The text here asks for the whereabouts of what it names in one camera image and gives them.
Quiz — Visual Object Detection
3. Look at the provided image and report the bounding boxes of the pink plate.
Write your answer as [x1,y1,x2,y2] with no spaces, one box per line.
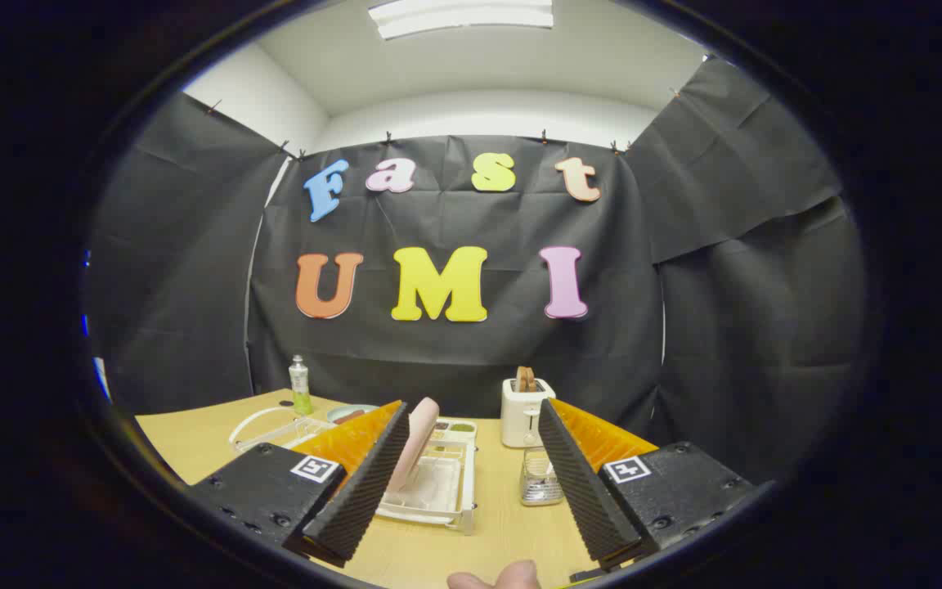
[387,398,441,493]

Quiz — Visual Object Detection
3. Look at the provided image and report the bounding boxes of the ceiling light panel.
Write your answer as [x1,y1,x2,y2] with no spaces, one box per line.
[367,0,554,41]

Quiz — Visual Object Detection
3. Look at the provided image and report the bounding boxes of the metal wire basket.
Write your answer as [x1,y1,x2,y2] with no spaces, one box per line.
[520,447,564,507]

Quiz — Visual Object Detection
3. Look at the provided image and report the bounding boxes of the black backdrop cloth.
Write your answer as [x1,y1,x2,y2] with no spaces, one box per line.
[85,56,866,485]

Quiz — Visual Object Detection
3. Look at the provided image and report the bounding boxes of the white toaster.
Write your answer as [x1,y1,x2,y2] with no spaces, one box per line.
[501,377,557,448]

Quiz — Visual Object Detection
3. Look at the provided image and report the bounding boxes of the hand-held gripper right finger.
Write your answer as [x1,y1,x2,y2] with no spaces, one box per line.
[538,398,758,571]

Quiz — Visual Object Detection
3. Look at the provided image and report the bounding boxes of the white wire dish rack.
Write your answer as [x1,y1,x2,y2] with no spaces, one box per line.
[229,406,478,537]

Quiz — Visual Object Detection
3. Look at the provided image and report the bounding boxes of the light blue plate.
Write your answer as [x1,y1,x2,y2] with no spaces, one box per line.
[326,404,379,425]

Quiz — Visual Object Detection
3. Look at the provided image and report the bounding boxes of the clear bottle with green liquid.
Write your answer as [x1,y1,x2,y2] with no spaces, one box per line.
[289,354,313,416]

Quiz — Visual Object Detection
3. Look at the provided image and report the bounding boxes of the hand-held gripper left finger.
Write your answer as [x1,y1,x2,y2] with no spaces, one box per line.
[187,400,410,569]

